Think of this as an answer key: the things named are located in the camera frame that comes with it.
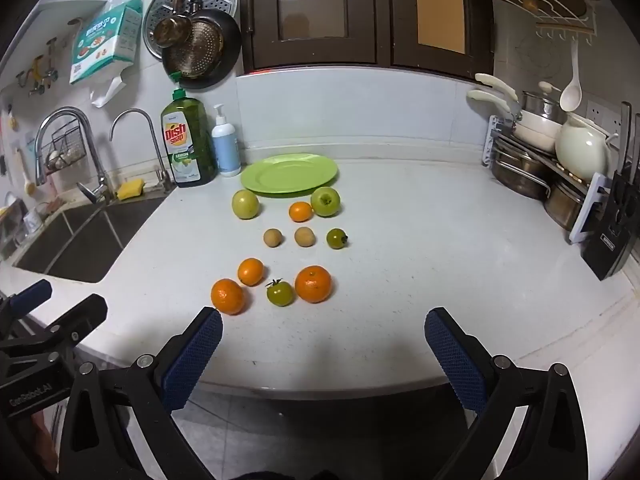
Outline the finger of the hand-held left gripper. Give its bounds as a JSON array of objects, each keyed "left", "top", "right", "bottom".
[
  {"left": 0, "top": 294, "right": 108, "bottom": 361},
  {"left": 0, "top": 280, "right": 53, "bottom": 323}
]

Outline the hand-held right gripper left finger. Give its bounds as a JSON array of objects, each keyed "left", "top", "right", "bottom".
[{"left": 60, "top": 306, "right": 224, "bottom": 480}]

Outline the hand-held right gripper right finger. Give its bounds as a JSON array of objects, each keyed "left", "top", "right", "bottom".
[{"left": 424, "top": 306, "right": 591, "bottom": 480}]

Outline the large orange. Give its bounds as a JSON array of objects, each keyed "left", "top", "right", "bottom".
[{"left": 294, "top": 265, "right": 333, "bottom": 304}]

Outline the green plate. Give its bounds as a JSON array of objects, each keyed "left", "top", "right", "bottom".
[{"left": 241, "top": 153, "right": 339, "bottom": 198}]

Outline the person's left hand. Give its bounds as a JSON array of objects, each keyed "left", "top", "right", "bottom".
[{"left": 29, "top": 410, "right": 59, "bottom": 476}]

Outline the steel kitchen sink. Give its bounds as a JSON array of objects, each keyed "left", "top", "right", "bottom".
[{"left": 12, "top": 195, "right": 166, "bottom": 284}]

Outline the yellow sponge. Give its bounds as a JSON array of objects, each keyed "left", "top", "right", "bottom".
[{"left": 116, "top": 178, "right": 146, "bottom": 199}]

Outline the large steel faucet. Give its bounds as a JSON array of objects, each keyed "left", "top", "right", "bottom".
[{"left": 35, "top": 106, "right": 113, "bottom": 204}]

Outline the yellowish green apple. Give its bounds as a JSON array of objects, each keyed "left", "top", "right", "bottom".
[{"left": 231, "top": 190, "right": 260, "bottom": 220}]

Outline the thin steel faucet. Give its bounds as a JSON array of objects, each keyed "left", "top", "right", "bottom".
[{"left": 110, "top": 108, "right": 177, "bottom": 193}]

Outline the black knife block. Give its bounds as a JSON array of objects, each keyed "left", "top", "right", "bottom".
[{"left": 582, "top": 170, "right": 640, "bottom": 281}]

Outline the white blue pump bottle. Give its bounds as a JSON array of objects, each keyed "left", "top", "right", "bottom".
[{"left": 211, "top": 104, "right": 242, "bottom": 178}]

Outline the green dish soap bottle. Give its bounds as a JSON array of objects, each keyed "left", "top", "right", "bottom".
[{"left": 160, "top": 72, "right": 219, "bottom": 188}]

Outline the white plastic bag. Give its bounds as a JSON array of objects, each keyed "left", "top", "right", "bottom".
[{"left": 90, "top": 75, "right": 128, "bottom": 108}]

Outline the white ceramic jug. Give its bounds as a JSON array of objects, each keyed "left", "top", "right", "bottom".
[{"left": 555, "top": 112, "right": 619, "bottom": 181}]

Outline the steel pot with lid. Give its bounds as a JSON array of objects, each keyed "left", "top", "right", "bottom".
[{"left": 522, "top": 81, "right": 568, "bottom": 123}]

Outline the teal white box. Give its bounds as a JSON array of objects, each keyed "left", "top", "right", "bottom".
[{"left": 69, "top": 0, "right": 144, "bottom": 86}]

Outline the white ladle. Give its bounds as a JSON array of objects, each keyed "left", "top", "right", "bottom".
[{"left": 559, "top": 35, "right": 584, "bottom": 112}]

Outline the black frying pan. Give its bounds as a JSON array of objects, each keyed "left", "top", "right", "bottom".
[{"left": 161, "top": 0, "right": 243, "bottom": 92}]

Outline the small copper pot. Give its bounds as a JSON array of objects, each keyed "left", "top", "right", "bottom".
[{"left": 152, "top": 0, "right": 192, "bottom": 50}]

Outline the round steel steamer plate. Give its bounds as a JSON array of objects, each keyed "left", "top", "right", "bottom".
[{"left": 143, "top": 0, "right": 238, "bottom": 61}]

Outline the dark brown cabinet door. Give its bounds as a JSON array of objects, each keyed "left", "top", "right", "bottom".
[
  {"left": 239, "top": 0, "right": 391, "bottom": 73},
  {"left": 387, "top": 0, "right": 496, "bottom": 81}
]

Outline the wire faucet basket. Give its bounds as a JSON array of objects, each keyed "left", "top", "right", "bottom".
[{"left": 36, "top": 121, "right": 86, "bottom": 176}]

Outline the yellow wall hanger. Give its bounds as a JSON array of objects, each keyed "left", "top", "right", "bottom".
[{"left": 15, "top": 40, "right": 61, "bottom": 96}]

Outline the white pot with handles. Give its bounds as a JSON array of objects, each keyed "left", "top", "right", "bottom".
[{"left": 467, "top": 74, "right": 566, "bottom": 154}]

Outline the wall power socket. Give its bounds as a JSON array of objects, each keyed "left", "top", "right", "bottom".
[{"left": 585, "top": 100, "right": 621, "bottom": 133}]

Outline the white hook rail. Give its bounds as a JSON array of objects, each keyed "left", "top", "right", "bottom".
[{"left": 535, "top": 10, "right": 598, "bottom": 41}]

